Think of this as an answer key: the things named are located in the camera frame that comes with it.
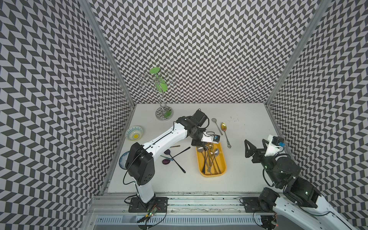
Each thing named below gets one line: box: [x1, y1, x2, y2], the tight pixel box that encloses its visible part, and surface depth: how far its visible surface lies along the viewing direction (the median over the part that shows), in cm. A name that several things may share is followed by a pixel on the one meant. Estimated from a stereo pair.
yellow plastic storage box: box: [195, 142, 227, 178], surface depth 88 cm
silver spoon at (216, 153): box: [207, 148, 220, 173], surface depth 91 cm
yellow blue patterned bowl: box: [125, 125, 144, 141], surface depth 101 cm
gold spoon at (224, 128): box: [220, 121, 232, 149], surface depth 104 cm
